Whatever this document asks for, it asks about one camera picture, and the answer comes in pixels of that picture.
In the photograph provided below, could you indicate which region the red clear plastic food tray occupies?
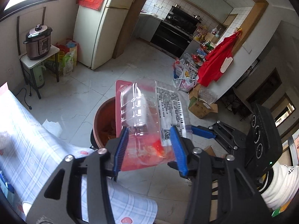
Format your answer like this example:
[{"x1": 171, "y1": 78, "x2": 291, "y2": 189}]
[{"x1": 115, "y1": 78, "x2": 192, "y2": 171}]

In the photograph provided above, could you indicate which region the striped white sleeve forearm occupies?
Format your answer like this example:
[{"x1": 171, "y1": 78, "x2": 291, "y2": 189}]
[{"x1": 259, "y1": 162, "x2": 298, "y2": 210}]

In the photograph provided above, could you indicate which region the brown round trash bin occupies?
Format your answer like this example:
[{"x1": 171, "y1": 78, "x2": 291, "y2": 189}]
[{"x1": 90, "y1": 97, "x2": 116, "y2": 149}]

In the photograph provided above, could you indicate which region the black kitchen stove unit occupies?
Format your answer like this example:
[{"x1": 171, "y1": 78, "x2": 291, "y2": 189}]
[{"x1": 150, "y1": 6, "x2": 201, "y2": 58}]

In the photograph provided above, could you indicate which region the cardboard box on floor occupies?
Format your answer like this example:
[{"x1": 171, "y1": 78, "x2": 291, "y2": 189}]
[{"x1": 188, "y1": 84, "x2": 218, "y2": 119}]

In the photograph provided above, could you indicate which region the pile of bags on floor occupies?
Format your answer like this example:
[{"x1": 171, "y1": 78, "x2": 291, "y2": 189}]
[{"x1": 172, "y1": 45, "x2": 208, "y2": 93}]

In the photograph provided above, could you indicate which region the blue cardboard box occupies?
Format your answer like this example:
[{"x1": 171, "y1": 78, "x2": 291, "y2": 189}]
[{"x1": 0, "y1": 170, "x2": 15, "y2": 204}]

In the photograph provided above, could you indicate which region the blue plaid tablecloth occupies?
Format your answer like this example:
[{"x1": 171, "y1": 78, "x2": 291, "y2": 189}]
[{"x1": 1, "y1": 83, "x2": 158, "y2": 223}]

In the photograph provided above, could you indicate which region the red apron hanging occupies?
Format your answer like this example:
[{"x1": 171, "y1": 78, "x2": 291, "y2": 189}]
[{"x1": 198, "y1": 29, "x2": 242, "y2": 87}]

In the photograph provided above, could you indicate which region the green thermos jug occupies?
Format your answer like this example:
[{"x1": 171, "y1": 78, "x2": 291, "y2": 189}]
[{"x1": 33, "y1": 64, "x2": 46, "y2": 88}]

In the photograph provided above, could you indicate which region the white refrigerator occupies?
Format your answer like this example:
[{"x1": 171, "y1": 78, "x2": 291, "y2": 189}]
[{"x1": 73, "y1": 0, "x2": 134, "y2": 70}]

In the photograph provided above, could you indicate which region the colourful shopping bag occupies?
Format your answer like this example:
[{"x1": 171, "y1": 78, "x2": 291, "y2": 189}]
[{"x1": 45, "y1": 39, "x2": 78, "y2": 76}]

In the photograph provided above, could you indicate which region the silver electric pressure cooker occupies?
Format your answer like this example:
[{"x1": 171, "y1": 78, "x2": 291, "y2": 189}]
[{"x1": 23, "y1": 24, "x2": 53, "y2": 60}]

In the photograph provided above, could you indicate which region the black power cable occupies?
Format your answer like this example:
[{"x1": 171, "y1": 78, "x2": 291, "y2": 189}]
[{"x1": 15, "y1": 87, "x2": 33, "y2": 111}]

